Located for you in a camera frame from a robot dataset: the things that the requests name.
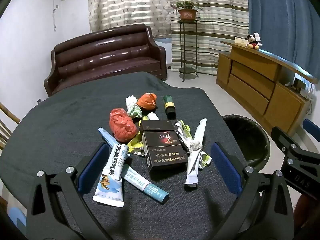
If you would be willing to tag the metal plant stand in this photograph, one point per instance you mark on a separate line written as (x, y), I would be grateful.
(188, 71)

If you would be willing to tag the long white knotted wrapper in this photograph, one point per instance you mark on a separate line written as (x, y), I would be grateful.
(197, 135)

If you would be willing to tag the potted plant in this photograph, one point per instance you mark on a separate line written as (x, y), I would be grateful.
(187, 14)

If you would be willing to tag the black trash bin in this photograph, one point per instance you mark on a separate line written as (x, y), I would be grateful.
(260, 140)

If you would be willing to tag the blue-tipped stick packet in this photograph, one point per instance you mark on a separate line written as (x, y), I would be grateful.
(145, 183)

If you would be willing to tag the dark grey tablecloth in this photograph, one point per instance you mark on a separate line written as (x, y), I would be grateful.
(75, 110)

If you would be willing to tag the beige patterned curtain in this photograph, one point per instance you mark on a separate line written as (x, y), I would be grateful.
(125, 5)

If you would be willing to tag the white yellow-green wrapper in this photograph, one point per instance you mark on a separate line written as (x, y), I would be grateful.
(183, 130)

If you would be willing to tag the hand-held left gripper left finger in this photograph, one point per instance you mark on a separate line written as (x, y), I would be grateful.
(92, 170)

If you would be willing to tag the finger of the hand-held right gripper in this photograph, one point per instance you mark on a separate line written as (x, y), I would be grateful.
(282, 138)
(311, 127)

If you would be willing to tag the small beige box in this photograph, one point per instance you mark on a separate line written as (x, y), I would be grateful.
(240, 40)

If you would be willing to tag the plain white stick packet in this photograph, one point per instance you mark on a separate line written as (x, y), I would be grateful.
(151, 116)

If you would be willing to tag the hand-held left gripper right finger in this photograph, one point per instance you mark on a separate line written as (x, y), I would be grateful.
(226, 170)

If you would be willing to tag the yellow knotted wrapper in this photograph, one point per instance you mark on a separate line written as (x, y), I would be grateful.
(136, 145)

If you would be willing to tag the white and green wrapper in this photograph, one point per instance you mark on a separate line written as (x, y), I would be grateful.
(132, 107)

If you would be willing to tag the dark green small bottle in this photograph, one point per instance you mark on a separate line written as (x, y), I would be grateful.
(168, 105)

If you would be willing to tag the mouse plush toy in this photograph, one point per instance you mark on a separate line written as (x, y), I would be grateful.
(253, 45)

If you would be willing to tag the wooden cabinet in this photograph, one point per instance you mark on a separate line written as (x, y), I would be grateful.
(250, 75)

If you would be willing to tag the brown leather sofa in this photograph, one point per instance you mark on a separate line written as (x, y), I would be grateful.
(100, 55)

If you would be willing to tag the red plastic bag ball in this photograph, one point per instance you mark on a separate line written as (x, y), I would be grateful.
(122, 126)

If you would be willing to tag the black cigarette box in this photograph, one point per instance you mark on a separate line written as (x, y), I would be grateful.
(162, 150)

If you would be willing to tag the wooden chair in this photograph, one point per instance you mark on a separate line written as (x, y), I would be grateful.
(10, 114)

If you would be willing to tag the white and blue sachet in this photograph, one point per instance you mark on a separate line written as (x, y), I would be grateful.
(110, 180)

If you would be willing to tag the blue curtain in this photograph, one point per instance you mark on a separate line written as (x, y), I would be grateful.
(280, 17)

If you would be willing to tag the striped curtain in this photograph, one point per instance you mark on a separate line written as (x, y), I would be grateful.
(220, 17)

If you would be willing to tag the orange plastic bag ball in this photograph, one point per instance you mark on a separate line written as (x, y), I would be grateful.
(147, 101)

